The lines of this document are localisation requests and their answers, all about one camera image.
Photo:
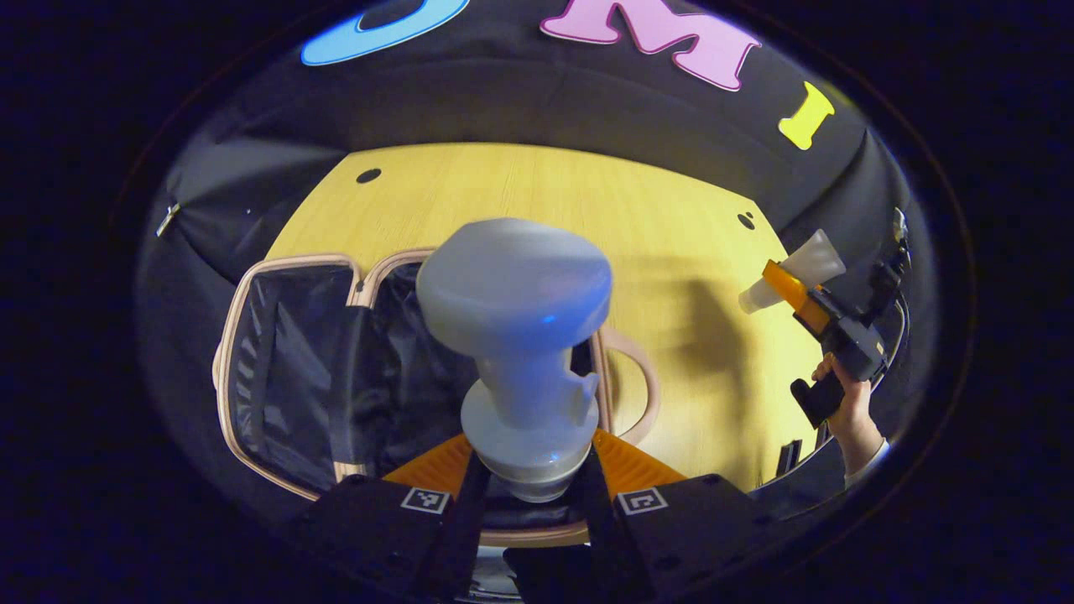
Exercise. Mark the silver binder clip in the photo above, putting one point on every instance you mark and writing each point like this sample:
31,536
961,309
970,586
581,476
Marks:
168,220

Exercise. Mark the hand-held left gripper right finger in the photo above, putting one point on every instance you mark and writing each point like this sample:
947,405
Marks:
696,528

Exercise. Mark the white squeeze tube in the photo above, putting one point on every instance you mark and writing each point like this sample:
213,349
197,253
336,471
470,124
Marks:
818,260

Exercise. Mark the black backdrop cloth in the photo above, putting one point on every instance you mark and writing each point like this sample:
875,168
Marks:
503,101

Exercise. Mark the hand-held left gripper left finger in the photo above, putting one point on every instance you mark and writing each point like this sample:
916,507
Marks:
377,528

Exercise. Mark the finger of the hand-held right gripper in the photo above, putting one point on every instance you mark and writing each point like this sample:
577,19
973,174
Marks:
793,294

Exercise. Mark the pink suitcase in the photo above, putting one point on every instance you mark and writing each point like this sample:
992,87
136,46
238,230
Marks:
285,377

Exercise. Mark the white pump bottle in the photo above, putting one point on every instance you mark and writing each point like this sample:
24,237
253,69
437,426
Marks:
512,294

